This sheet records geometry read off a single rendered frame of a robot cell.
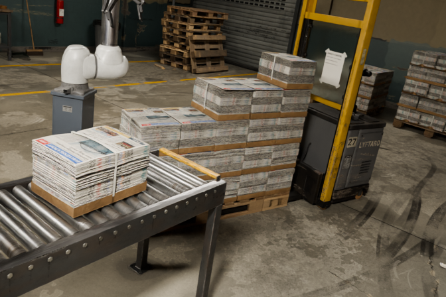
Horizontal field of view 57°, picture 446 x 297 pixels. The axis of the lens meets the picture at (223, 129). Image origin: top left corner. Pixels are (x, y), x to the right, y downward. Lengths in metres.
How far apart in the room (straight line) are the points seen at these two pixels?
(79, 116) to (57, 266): 1.25
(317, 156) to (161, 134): 1.75
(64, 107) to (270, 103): 1.48
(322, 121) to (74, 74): 2.26
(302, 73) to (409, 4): 5.96
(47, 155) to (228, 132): 1.61
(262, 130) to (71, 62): 1.49
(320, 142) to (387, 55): 5.44
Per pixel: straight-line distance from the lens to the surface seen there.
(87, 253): 1.63
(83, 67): 2.60
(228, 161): 3.11
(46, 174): 1.77
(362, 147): 3.95
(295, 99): 3.33
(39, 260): 1.52
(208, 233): 2.20
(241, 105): 3.01
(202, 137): 2.90
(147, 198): 1.86
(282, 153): 3.45
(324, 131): 3.89
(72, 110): 2.63
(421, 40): 9.01
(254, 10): 10.63
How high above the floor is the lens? 1.68
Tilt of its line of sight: 18 degrees down
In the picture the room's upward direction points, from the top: 9 degrees clockwise
